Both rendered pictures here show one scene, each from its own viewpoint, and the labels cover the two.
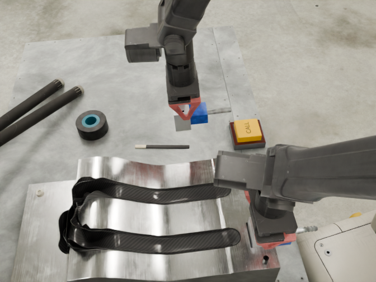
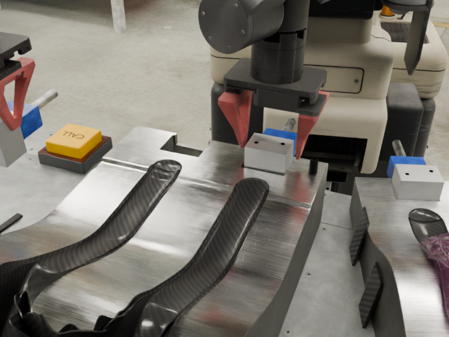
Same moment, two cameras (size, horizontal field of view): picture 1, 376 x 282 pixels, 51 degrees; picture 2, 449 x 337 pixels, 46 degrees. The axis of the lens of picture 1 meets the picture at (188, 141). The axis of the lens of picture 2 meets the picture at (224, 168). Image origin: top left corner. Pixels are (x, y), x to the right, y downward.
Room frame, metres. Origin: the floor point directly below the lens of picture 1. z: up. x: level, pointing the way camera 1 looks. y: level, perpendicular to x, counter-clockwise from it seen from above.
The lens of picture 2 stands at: (0.17, 0.38, 1.24)
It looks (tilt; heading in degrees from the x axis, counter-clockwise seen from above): 34 degrees down; 295
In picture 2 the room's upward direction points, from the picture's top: straight up
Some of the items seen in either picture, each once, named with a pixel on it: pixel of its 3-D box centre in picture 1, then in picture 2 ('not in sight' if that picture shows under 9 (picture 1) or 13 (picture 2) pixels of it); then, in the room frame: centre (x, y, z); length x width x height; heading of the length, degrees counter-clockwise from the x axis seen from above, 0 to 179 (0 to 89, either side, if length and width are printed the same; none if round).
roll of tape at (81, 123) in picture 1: (92, 125); not in sight; (0.72, 0.25, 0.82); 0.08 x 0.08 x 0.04
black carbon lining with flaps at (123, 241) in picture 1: (146, 214); (144, 246); (0.38, 0.09, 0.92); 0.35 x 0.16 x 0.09; 93
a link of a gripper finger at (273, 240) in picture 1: (269, 229); (290, 120); (0.32, -0.14, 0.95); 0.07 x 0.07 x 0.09; 4
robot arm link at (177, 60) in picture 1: (175, 46); not in sight; (0.63, 0.02, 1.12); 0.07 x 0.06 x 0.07; 86
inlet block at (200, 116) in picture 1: (202, 112); (21, 116); (0.63, -0.04, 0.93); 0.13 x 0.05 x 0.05; 93
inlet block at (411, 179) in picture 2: not in sight; (406, 169); (0.19, -0.24, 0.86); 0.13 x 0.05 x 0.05; 111
